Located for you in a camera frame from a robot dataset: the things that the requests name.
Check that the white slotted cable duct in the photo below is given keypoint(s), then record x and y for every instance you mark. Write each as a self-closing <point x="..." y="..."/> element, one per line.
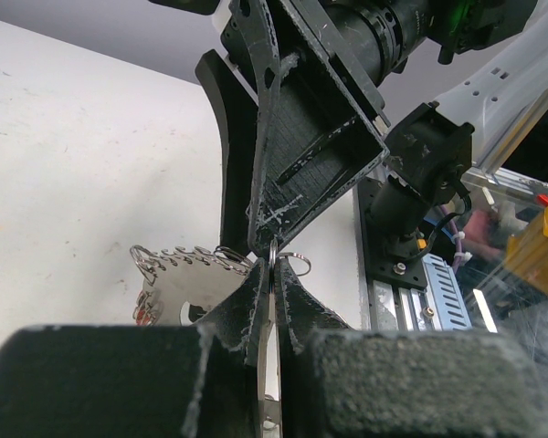
<point x="444" y="293"/>

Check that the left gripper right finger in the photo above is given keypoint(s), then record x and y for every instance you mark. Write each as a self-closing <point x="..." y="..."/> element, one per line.
<point x="336" y="381"/>

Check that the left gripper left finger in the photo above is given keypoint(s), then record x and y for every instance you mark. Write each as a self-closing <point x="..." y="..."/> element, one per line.
<point x="158" y="381"/>

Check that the metal disc with keyrings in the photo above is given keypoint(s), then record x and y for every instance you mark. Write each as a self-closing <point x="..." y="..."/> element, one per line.
<point x="230" y="294"/>

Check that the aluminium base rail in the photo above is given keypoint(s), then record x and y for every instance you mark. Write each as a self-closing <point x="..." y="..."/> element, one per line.
<point x="395" y="309"/>

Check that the red tag key on disc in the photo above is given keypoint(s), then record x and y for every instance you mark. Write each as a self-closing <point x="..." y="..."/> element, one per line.
<point x="147" y="310"/>

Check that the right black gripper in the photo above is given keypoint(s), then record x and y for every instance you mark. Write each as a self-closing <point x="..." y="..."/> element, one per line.
<point x="315" y="66"/>

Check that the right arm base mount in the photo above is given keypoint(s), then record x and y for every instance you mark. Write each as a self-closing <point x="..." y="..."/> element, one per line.
<point x="390" y="214"/>

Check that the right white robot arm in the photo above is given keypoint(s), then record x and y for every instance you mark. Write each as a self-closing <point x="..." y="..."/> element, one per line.
<point x="462" y="73"/>

